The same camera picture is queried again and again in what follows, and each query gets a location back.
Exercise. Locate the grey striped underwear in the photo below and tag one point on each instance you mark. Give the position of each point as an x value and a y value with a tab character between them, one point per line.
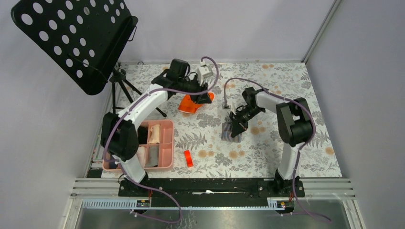
226	134

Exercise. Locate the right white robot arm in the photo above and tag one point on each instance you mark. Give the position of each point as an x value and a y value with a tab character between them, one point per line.
295	127

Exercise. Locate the pink divided storage tray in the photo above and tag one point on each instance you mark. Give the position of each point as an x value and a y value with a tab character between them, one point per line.
161	148

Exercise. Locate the floral tablecloth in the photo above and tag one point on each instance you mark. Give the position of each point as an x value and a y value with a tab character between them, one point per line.
259	153

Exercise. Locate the orange underwear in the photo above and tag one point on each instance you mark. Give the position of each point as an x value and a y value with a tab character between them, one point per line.
191	103

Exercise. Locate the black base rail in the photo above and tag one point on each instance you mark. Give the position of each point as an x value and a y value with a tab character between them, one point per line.
210	192

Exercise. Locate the cream rolled cloth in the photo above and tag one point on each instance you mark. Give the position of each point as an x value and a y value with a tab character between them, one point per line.
154	134

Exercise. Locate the pink rolled cloth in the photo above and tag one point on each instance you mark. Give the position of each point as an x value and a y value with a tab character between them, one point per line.
141	154

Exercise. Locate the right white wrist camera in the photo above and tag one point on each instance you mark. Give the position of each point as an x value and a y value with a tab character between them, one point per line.
230	106

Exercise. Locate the small red block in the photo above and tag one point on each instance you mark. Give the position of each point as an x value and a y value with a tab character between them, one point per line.
188	158

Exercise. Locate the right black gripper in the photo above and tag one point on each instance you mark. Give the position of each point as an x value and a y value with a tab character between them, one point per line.
239	125

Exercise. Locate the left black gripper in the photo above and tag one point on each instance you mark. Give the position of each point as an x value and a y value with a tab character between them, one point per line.
201	99

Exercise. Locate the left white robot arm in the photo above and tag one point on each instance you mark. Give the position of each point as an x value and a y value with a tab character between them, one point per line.
140	109

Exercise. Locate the grey rolled cloth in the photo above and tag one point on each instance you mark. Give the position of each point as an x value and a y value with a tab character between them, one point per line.
153	156

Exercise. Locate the black perforated music stand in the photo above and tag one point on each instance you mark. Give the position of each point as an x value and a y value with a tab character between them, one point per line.
85	38

